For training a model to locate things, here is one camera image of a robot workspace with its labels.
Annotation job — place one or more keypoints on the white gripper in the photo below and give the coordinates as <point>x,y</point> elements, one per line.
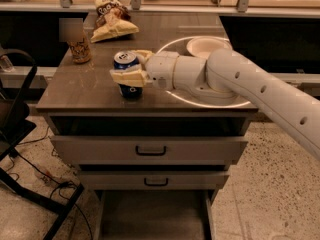
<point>161,70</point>

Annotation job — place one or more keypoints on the blue pepsi can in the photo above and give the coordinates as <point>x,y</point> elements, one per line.
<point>123,60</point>

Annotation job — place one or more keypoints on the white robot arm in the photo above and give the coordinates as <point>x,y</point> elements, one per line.
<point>221,78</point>

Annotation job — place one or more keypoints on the brown chip bag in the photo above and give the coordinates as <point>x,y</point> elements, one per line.
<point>113,21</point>

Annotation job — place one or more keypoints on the white bowl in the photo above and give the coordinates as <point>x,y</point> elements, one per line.
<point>202,47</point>

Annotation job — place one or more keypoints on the grey drawer cabinet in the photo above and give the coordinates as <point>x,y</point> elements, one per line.
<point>82,100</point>

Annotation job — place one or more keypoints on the upper grey drawer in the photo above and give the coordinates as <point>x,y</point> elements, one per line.
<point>103,150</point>

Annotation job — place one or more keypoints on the grey drawer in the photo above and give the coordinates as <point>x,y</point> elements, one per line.
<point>154,180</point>
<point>103,150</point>

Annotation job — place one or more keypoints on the middle grey drawer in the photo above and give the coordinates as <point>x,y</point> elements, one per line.
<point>154,180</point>

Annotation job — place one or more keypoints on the bottom open drawer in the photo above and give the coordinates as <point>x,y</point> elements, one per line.
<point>155,215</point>

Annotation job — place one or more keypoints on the black chair frame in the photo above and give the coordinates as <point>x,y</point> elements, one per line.
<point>14,127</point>

